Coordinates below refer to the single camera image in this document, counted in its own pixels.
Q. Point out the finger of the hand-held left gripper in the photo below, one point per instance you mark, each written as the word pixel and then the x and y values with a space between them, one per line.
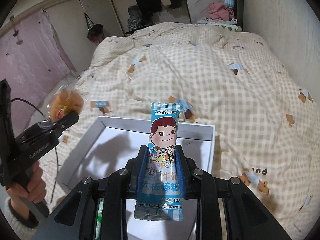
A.
pixel 68 120

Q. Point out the blue lollipop packet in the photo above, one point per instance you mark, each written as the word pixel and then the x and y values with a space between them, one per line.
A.
pixel 163 135

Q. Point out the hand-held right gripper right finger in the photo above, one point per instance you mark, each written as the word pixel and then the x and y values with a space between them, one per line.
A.
pixel 182 180

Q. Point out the white cardboard box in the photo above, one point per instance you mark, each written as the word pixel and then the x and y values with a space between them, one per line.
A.
pixel 105 140

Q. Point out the black hanging coat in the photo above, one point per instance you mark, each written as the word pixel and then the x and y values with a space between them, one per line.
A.
pixel 146 2

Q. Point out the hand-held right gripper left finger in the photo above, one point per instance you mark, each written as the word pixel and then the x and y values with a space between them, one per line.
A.
pixel 141 172

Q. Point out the person's left hand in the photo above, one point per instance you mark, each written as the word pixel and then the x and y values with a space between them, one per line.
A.
pixel 37 187

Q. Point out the pink clothes pile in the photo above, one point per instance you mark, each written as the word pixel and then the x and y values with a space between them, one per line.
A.
pixel 217 11

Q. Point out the striped cloth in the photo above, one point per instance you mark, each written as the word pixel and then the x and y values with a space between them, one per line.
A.
pixel 136 21

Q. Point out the bagged orange pastry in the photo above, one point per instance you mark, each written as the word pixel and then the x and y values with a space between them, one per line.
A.
pixel 66 100

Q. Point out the green tube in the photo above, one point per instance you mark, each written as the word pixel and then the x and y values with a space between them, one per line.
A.
pixel 99 217

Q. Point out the heart-print cloth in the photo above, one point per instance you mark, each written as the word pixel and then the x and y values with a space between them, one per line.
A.
pixel 220 24

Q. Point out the pink curtain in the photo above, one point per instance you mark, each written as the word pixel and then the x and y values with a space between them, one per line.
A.
pixel 27 62

